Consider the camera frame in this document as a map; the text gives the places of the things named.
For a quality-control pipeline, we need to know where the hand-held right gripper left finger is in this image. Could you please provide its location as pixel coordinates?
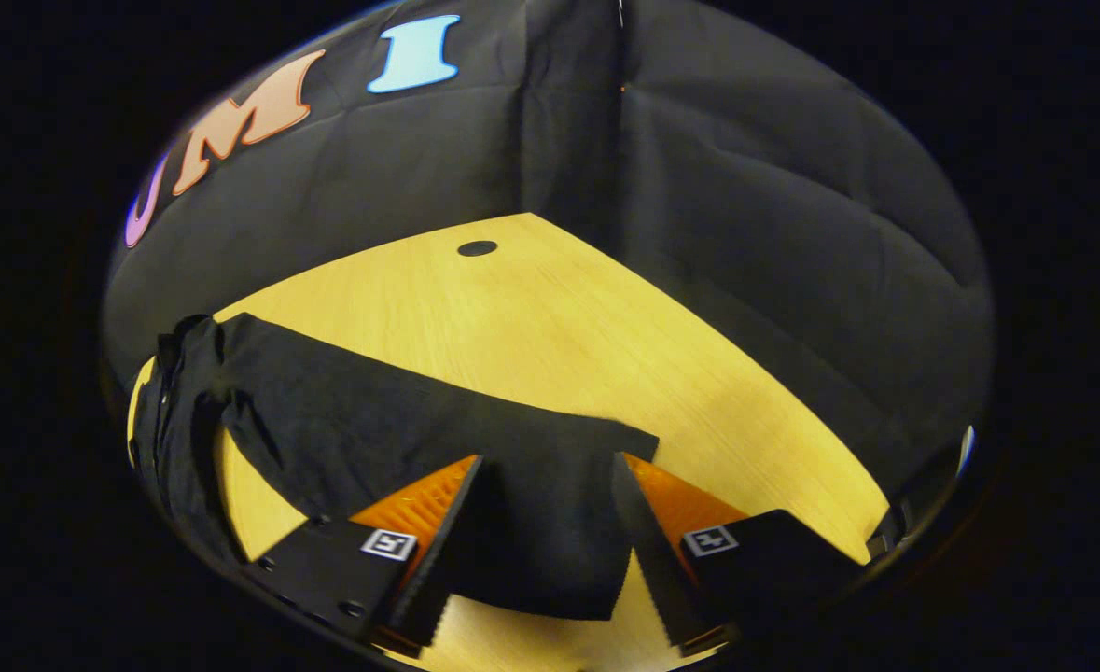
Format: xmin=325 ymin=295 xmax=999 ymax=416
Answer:
xmin=249 ymin=454 xmax=487 ymax=650

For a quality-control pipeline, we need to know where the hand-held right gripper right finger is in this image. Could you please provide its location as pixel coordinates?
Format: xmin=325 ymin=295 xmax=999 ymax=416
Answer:
xmin=611 ymin=451 xmax=866 ymax=652

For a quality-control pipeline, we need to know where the black button-up garment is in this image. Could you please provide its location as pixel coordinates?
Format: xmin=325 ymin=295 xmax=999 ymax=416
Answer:
xmin=128 ymin=313 xmax=661 ymax=622

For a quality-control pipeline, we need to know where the plain black backdrop cloth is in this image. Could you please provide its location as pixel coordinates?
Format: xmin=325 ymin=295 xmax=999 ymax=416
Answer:
xmin=617 ymin=0 xmax=995 ymax=491

